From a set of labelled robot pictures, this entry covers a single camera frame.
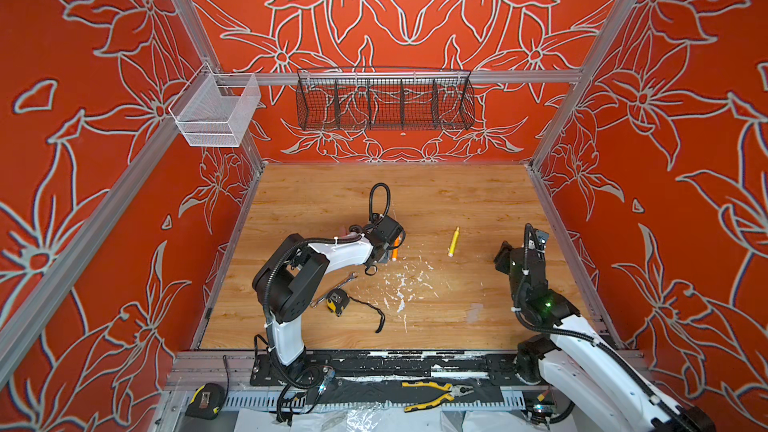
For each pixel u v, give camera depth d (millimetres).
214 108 930
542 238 668
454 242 954
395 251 944
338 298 826
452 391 697
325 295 844
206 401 670
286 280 480
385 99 980
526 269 581
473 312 821
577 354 511
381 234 743
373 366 743
